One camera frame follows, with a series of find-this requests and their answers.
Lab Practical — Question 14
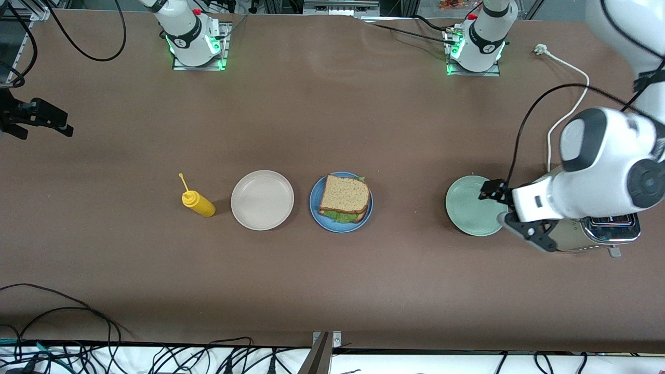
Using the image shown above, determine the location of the brown bread slice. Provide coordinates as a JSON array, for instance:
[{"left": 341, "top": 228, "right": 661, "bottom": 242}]
[
  {"left": 318, "top": 175, "right": 371, "bottom": 215},
  {"left": 318, "top": 205, "right": 371, "bottom": 224}
]

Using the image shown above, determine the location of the green lettuce leaf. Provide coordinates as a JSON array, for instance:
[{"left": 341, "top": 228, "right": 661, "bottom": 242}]
[{"left": 323, "top": 176, "right": 367, "bottom": 224}]

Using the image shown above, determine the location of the yellow mustard squeeze bottle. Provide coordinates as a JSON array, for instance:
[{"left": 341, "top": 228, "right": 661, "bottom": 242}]
[{"left": 178, "top": 173, "right": 216, "bottom": 218}]

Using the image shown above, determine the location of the mint green plate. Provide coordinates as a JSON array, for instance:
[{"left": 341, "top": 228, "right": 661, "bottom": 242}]
[{"left": 445, "top": 175, "right": 510, "bottom": 237}]

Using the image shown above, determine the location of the blue plate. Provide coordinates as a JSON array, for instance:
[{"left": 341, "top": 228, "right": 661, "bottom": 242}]
[{"left": 309, "top": 172, "right": 374, "bottom": 233}]

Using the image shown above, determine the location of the beige plate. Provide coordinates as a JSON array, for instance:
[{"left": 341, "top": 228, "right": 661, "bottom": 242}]
[{"left": 231, "top": 170, "right": 295, "bottom": 231}]

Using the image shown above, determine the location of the beige chrome toaster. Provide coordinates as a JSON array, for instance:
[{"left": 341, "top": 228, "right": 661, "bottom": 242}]
[{"left": 548, "top": 212, "right": 641, "bottom": 259}]

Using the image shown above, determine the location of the grey metal box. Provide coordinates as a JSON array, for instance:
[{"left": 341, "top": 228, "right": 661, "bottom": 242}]
[{"left": 303, "top": 0, "right": 381, "bottom": 16}]

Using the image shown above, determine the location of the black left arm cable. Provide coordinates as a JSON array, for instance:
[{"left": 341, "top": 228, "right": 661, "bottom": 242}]
[{"left": 505, "top": 82, "right": 665, "bottom": 189}]

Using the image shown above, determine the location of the aluminium table frame rail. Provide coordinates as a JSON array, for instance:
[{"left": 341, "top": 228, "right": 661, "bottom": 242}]
[{"left": 0, "top": 5, "right": 51, "bottom": 71}]

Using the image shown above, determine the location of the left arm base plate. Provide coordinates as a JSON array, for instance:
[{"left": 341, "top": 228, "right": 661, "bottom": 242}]
[{"left": 446, "top": 25, "right": 502, "bottom": 77}]

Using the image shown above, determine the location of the white toaster power cord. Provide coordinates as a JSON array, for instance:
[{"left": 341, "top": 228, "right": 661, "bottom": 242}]
[{"left": 534, "top": 44, "right": 590, "bottom": 172}]

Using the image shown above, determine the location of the long black looped cable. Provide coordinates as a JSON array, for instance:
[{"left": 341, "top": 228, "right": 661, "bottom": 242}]
[{"left": 0, "top": 283, "right": 130, "bottom": 359}]

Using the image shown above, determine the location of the thin black table cable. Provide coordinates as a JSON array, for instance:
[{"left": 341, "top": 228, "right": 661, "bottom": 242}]
[{"left": 358, "top": 18, "right": 458, "bottom": 46}]

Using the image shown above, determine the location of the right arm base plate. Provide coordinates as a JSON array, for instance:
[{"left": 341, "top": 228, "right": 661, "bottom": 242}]
[{"left": 172, "top": 21, "right": 232, "bottom": 71}]

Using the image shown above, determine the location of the aluminium profile with bracket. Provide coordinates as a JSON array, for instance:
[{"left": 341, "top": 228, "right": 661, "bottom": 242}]
[{"left": 299, "top": 331, "right": 342, "bottom": 374}]

